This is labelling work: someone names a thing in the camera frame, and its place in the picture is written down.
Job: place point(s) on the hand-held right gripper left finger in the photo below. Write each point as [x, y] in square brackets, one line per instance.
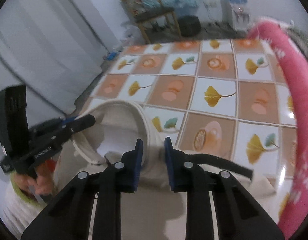
[137, 165]

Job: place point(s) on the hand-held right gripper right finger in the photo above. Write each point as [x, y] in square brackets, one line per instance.
[170, 165]

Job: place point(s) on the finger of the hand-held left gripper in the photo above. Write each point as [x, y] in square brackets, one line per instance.
[83, 123]
[68, 120]

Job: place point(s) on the beige zip jacket black trim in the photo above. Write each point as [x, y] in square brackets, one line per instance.
[154, 217]

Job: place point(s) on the person's left forearm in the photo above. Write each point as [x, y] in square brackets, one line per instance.
[16, 205]

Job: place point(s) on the person's left hand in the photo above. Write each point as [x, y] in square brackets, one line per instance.
[45, 180]

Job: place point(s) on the small blue item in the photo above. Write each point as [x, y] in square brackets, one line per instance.
[113, 55]

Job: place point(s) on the grey curtain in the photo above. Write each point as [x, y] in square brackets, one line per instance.
[43, 42]

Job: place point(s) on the tile patterned tablecloth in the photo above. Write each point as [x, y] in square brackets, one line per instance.
[214, 72]

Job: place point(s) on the wooden chair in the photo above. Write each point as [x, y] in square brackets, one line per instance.
[154, 13]

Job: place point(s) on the pink floral blanket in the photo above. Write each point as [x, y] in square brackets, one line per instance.
[301, 155]

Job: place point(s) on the black round stool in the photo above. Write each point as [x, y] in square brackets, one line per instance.
[190, 26]

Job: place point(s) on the water dispenser with blue bottle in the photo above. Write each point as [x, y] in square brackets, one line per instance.
[231, 10]

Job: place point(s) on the grey-green fuzzy blanket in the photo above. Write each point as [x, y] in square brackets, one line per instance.
[304, 42]

